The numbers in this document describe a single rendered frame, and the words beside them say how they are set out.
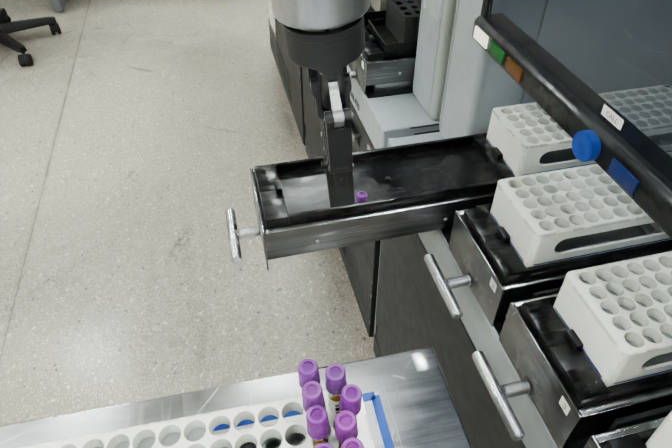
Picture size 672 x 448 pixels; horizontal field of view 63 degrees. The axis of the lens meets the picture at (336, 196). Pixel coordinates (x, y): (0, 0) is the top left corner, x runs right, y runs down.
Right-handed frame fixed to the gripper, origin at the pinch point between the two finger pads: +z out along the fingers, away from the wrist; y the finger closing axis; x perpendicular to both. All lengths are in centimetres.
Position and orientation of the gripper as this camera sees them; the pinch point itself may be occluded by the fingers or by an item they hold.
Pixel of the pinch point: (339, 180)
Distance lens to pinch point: 64.0
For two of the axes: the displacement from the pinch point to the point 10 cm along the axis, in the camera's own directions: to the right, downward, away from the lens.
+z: 0.8, 7.3, 6.8
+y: -1.4, -6.7, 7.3
